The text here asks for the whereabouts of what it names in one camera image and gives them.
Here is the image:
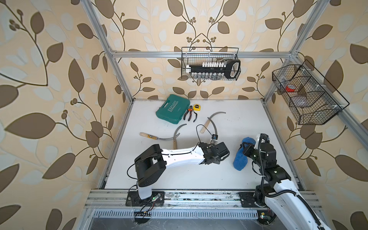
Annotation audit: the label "sickle wooden handle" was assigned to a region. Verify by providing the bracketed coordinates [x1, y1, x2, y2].
[173, 124, 186, 150]
[208, 117, 218, 144]
[200, 112, 225, 135]
[139, 132, 181, 141]

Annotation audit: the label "blue microfiber rag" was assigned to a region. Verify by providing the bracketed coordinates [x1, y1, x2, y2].
[233, 137, 256, 171]

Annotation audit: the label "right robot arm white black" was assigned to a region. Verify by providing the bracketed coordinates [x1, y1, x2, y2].
[242, 142, 330, 230]

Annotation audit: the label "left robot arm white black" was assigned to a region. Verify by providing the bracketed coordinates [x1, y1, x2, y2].
[133, 142, 230, 200]

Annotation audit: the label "yellow black tape measure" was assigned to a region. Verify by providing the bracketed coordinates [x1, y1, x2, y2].
[193, 104, 201, 111]

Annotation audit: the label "green plastic tool case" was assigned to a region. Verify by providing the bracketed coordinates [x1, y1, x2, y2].
[156, 94, 190, 124]

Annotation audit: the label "red item in basket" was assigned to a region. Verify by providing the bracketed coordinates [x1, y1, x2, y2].
[285, 84, 297, 93]

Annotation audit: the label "black socket bit holder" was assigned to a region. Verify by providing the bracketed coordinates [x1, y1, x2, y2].
[184, 59, 241, 81]

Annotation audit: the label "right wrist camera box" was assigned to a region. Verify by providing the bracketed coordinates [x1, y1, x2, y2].
[255, 133, 270, 146]

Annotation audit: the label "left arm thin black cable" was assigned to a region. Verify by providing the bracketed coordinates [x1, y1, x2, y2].
[195, 124, 215, 144]

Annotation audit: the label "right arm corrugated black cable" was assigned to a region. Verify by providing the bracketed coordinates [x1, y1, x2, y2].
[257, 135, 325, 230]

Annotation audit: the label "black red handled pliers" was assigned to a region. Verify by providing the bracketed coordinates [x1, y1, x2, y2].
[183, 105, 197, 122]

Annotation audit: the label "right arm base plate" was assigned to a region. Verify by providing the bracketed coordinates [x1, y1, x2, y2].
[238, 192, 266, 208]

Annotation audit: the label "right wall wire basket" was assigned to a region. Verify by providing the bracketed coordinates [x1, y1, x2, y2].
[272, 59, 350, 125]

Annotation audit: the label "wall wire basket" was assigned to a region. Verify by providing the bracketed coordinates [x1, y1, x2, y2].
[272, 59, 350, 125]
[180, 47, 241, 82]

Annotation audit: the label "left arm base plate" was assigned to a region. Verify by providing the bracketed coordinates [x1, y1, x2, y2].
[126, 191, 165, 207]

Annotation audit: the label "back wall wire basket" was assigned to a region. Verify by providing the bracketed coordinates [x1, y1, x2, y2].
[180, 47, 241, 82]

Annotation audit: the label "aluminium front rail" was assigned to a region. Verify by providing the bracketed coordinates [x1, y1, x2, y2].
[84, 189, 266, 210]

